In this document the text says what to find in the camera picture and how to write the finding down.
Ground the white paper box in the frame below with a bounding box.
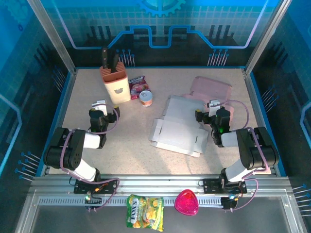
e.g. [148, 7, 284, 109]
[148, 95, 210, 158]

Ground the pink paper box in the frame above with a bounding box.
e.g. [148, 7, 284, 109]
[182, 76, 235, 122]

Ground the pink translucent plastic box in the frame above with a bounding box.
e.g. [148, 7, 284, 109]
[174, 189, 199, 216]

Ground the beige knife block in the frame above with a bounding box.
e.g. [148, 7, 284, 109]
[99, 61, 131, 105]

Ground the small tin can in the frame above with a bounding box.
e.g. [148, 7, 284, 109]
[138, 90, 154, 107]

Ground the red candy bag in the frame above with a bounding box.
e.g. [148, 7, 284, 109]
[128, 75, 152, 100]

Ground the aluminium base beam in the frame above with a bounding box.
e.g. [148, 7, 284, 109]
[30, 173, 291, 195]

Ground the green yellow candy bag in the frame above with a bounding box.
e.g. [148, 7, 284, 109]
[125, 194, 165, 232]

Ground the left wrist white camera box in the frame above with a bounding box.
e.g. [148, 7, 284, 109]
[91, 99, 108, 116]

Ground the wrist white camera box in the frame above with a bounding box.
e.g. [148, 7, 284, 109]
[91, 99, 108, 116]
[207, 99, 222, 117]

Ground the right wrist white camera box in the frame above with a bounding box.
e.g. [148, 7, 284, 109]
[207, 99, 222, 117]

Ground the short black-handled knife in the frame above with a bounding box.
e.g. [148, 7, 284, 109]
[110, 53, 120, 73]

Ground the long black-handled knife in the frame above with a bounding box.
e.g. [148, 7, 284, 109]
[101, 47, 109, 70]

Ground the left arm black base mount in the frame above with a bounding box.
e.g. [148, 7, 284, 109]
[73, 178, 119, 195]

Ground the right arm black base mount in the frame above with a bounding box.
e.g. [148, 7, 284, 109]
[203, 178, 247, 195]

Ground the aluminium slotted rail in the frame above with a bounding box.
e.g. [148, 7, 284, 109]
[37, 197, 234, 207]

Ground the aluminium frame post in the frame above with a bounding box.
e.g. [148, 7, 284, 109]
[26, 0, 77, 75]
[244, 0, 292, 75]

